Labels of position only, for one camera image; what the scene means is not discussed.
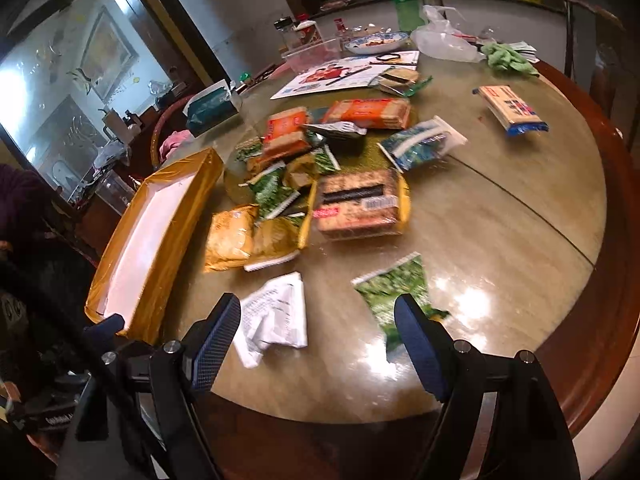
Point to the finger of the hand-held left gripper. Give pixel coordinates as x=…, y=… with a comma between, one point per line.
x=106, y=326

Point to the jar with black lid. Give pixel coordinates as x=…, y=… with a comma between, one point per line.
x=284, y=32

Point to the large green snack packet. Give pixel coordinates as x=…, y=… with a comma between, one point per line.
x=395, y=285

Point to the orange cracker packet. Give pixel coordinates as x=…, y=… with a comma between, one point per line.
x=367, y=112
x=285, y=132

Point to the silver foil packet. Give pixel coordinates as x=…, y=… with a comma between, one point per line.
x=335, y=131

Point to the clear plastic bag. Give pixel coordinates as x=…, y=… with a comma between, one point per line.
x=442, y=40

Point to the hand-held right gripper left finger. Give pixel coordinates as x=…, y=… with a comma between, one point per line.
x=215, y=345

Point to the dark wooden chair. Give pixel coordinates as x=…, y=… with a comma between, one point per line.
x=595, y=50

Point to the red wooden chair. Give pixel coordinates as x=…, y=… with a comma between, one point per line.
x=162, y=125

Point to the yellow snack packet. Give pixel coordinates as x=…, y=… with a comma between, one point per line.
x=275, y=242
x=230, y=237

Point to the pile of small green packets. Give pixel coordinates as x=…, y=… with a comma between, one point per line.
x=272, y=192

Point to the green cloth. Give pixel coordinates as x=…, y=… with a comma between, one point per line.
x=507, y=57

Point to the pink cloth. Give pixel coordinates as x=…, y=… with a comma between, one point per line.
x=175, y=141

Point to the small yellow brown packet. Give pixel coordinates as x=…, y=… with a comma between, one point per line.
x=300, y=174

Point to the person's left forearm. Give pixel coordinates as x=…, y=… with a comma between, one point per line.
x=20, y=200

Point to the green tissue box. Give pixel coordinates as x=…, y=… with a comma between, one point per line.
x=212, y=107

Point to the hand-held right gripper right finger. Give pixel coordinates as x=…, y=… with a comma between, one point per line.
x=417, y=345

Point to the gold round mat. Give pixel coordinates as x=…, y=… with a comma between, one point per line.
x=370, y=157

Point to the blue and white cracker packet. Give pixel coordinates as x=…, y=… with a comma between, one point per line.
x=510, y=107

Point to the green and white snack packet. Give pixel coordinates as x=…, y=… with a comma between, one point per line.
x=422, y=142

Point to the brown cracker pack yellow ends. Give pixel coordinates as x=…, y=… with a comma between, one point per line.
x=357, y=205

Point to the clear plastic container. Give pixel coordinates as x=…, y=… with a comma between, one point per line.
x=310, y=55

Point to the sandwich cracker packet green wrapper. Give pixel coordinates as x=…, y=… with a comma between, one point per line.
x=400, y=81

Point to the blue and white plate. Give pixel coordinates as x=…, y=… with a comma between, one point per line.
x=375, y=42

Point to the yellow cardboard box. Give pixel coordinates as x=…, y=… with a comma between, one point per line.
x=150, y=240

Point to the printed paper flyer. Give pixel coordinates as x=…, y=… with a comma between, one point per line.
x=330, y=77

